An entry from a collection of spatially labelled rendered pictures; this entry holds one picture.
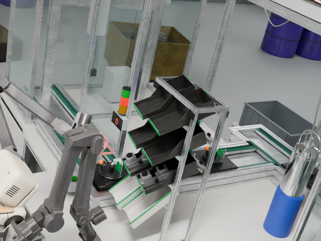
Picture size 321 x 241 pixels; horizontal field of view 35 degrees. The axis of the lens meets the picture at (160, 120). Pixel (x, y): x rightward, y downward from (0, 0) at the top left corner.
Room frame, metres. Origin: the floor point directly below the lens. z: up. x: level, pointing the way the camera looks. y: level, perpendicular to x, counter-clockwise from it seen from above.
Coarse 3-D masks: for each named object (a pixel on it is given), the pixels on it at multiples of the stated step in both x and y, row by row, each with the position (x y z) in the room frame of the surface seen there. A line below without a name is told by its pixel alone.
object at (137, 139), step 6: (144, 126) 2.24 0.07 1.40; (150, 126) 2.25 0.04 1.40; (132, 132) 2.21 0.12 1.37; (138, 132) 2.22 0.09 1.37; (144, 132) 2.21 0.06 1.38; (150, 132) 2.20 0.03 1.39; (156, 132) 2.20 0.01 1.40; (132, 138) 2.18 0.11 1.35; (138, 138) 2.17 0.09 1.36; (144, 138) 2.16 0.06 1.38; (150, 138) 2.16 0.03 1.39; (156, 138) 2.13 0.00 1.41; (138, 144) 2.09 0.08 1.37; (144, 144) 2.11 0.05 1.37
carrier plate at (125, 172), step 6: (108, 162) 2.53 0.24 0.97; (96, 168) 2.43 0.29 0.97; (96, 174) 2.38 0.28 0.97; (126, 174) 2.45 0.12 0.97; (96, 180) 2.32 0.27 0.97; (102, 180) 2.33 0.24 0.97; (120, 180) 2.37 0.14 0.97; (96, 186) 2.27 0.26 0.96; (102, 186) 2.27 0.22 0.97; (108, 186) 2.28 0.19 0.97
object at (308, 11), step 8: (272, 0) 2.48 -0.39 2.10; (280, 0) 2.43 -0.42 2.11; (288, 0) 2.40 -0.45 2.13; (296, 0) 2.36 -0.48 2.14; (304, 0) 2.33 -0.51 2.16; (296, 8) 2.35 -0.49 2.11; (304, 8) 2.31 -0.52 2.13; (312, 8) 2.28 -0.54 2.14; (320, 8) 2.25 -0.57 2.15; (312, 16) 2.27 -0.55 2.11; (320, 16) 2.23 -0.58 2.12
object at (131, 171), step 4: (140, 152) 2.24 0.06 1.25; (136, 156) 2.23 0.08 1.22; (124, 160) 2.21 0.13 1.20; (124, 164) 2.16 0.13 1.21; (140, 164) 2.17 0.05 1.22; (144, 164) 2.17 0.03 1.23; (148, 164) 2.13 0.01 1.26; (132, 168) 2.15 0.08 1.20; (136, 168) 2.15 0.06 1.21; (140, 168) 2.14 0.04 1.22; (144, 168) 2.12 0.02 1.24; (148, 168) 2.13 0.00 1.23; (128, 172) 2.10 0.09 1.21; (132, 172) 2.09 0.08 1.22; (136, 172) 2.10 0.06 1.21; (140, 172) 2.11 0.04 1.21
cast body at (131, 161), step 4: (132, 152) 2.19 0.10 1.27; (128, 156) 2.15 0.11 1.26; (132, 156) 2.16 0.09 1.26; (128, 160) 2.14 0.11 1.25; (132, 160) 2.15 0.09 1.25; (136, 160) 2.16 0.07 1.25; (140, 160) 2.19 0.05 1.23; (128, 164) 2.14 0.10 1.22; (132, 164) 2.15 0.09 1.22; (136, 164) 2.16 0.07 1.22; (128, 168) 2.14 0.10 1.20
